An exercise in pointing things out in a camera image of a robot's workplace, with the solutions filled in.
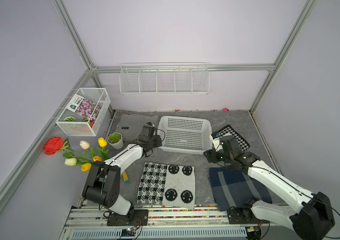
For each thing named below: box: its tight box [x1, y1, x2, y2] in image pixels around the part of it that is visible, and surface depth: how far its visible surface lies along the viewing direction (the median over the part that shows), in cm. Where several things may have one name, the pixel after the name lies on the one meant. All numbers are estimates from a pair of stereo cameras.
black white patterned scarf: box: [137, 162, 196, 210], surface depth 82 cm
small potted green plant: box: [107, 132, 124, 150], surface depth 96 cm
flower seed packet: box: [66, 94, 102, 122], surface depth 76 cm
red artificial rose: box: [43, 136, 65, 156], surface depth 61 cm
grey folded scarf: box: [115, 113, 160, 142], surface depth 111 cm
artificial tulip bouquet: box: [63, 137, 109, 172], surface depth 69 cm
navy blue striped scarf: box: [208, 166, 272, 212], surface depth 82 cm
